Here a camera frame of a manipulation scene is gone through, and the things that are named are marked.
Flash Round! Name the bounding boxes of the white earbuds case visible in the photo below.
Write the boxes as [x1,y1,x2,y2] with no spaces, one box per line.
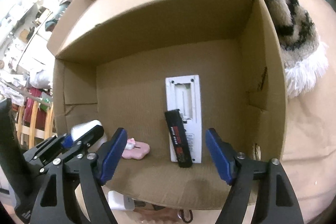
[71,120,108,152]

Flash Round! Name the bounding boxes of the pink Hello Kitty charm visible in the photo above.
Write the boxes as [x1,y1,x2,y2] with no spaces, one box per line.
[122,138,150,160]

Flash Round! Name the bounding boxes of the white USB wall charger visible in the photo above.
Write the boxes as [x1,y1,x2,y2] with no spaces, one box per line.
[108,190,135,211]

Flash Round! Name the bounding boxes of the black lighter red print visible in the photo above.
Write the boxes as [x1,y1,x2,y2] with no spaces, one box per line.
[165,109,193,168]

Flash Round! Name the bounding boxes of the white rectangular remote holder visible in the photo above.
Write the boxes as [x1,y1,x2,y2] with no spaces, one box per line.
[165,75,202,164]

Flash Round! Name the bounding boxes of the yellow wooden chair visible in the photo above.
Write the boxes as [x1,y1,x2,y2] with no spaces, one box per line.
[15,101,55,149]

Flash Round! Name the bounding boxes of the open cardboard box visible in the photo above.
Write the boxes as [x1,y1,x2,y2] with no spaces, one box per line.
[47,0,287,210]

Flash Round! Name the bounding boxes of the furry black white blanket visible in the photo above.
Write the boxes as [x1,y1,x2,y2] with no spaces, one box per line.
[264,0,329,98]

